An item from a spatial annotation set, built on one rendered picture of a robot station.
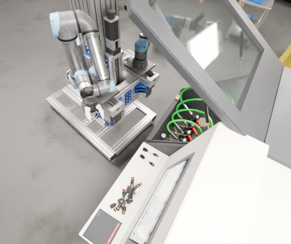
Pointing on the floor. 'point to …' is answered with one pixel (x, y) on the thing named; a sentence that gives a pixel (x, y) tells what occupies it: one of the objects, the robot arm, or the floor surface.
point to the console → (212, 190)
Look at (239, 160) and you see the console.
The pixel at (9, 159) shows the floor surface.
